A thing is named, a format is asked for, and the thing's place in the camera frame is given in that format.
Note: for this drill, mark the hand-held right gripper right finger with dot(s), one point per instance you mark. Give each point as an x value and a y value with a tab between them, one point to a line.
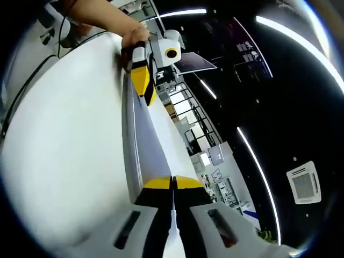
204	231

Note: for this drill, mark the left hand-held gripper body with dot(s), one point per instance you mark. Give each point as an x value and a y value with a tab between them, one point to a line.
161	51

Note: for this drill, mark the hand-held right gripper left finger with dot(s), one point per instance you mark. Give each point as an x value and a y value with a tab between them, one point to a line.
129	231

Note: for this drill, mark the single white paper sheet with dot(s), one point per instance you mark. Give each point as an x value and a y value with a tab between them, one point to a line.
153	161

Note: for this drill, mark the person's left hand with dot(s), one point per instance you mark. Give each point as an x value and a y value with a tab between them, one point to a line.
134	36

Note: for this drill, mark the silver laptop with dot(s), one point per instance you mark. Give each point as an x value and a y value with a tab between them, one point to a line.
196	63

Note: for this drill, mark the white ceiling light strip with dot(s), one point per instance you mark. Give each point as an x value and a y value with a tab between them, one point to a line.
295	37
260	182
207	88
182	13

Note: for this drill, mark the small bright white screen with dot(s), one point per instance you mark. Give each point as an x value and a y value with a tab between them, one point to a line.
205	159

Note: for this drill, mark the white chest-worn device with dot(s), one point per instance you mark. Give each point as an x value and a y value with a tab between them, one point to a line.
51	27

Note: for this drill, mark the white ceiling air vent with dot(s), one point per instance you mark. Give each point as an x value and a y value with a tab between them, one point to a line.
303	182

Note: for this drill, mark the small grey wall monitor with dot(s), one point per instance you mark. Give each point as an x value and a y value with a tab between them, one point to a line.
220	154

